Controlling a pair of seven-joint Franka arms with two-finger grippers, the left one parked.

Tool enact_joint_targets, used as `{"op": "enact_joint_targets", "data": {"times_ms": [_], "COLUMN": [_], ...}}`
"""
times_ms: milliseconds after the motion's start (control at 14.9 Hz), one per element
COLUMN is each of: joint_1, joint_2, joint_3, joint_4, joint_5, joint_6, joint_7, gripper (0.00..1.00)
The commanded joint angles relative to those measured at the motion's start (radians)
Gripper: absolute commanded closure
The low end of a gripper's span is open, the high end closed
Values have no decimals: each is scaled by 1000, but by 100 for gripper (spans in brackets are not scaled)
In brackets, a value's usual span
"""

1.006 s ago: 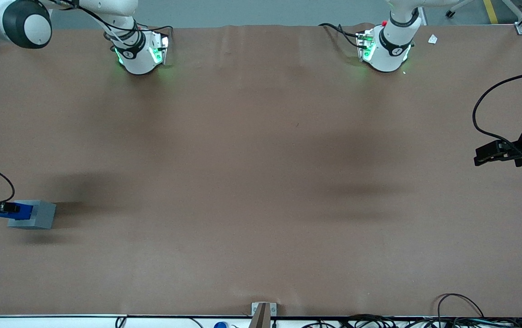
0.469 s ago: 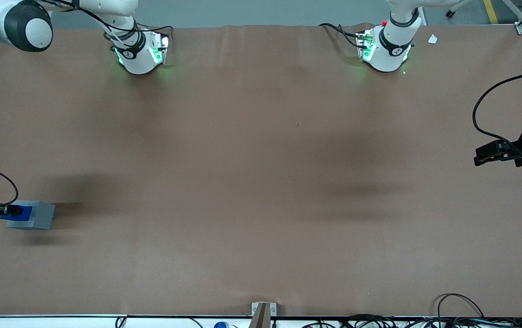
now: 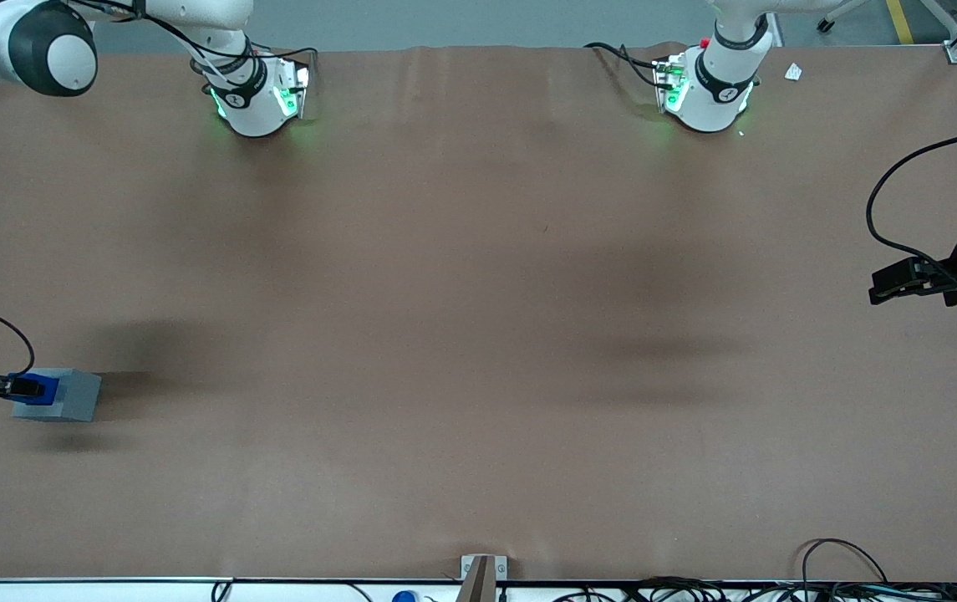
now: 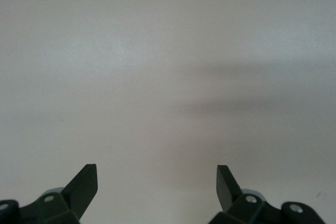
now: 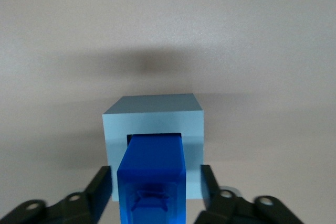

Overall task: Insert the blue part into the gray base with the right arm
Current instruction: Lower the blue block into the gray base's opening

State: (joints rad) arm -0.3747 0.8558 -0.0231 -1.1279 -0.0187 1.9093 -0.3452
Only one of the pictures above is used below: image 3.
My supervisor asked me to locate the blue plastic part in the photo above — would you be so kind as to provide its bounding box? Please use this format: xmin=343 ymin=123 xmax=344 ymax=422
xmin=21 ymin=375 xmax=60 ymax=407

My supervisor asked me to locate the gray square base block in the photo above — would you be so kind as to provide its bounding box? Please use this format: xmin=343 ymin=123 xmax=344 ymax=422
xmin=10 ymin=368 xmax=104 ymax=423

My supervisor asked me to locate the chair leg with caster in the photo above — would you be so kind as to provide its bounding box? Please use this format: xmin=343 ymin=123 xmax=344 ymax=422
xmin=816 ymin=0 xmax=872 ymax=33

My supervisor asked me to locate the brown table cover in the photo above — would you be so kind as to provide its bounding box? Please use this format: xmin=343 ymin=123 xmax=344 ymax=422
xmin=0 ymin=42 xmax=957 ymax=583

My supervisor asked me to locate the long black left wrist cable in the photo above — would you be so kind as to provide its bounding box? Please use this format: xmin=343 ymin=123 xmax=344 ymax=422
xmin=866 ymin=125 xmax=957 ymax=281

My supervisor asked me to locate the black cable loop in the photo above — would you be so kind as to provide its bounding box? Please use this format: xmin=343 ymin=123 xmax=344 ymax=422
xmin=799 ymin=538 xmax=889 ymax=586

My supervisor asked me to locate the black left arm base cable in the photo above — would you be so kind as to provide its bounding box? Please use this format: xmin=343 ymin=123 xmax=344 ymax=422
xmin=584 ymin=42 xmax=668 ymax=89

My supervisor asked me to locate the black arm base cable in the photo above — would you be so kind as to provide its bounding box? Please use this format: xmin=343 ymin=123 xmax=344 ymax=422
xmin=584 ymin=42 xmax=668 ymax=89
xmin=131 ymin=0 xmax=318 ymax=84

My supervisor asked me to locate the black cable bundle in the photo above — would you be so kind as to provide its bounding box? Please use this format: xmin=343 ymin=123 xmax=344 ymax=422
xmin=553 ymin=575 xmax=957 ymax=602

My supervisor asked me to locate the black right arm base cable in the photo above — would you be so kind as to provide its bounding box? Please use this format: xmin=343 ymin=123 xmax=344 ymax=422
xmin=131 ymin=0 xmax=318 ymax=84

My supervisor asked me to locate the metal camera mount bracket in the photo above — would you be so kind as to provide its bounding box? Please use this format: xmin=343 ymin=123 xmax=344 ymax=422
xmin=461 ymin=554 xmax=508 ymax=602

